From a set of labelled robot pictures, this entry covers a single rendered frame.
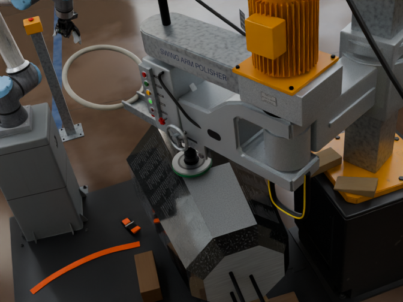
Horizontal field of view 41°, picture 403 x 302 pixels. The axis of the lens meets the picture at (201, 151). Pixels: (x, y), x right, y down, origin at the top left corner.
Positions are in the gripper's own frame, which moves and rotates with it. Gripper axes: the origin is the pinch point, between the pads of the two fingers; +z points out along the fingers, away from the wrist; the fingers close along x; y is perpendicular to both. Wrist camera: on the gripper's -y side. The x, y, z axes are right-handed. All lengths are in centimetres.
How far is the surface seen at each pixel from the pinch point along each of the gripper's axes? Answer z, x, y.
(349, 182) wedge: 1, 164, 35
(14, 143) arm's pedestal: 63, -22, 36
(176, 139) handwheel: -12, 76, 51
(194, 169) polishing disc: 21, 87, 43
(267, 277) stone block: 35, 140, 83
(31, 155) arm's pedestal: 71, -12, 36
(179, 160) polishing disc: 25, 78, 37
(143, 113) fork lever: 11, 52, 24
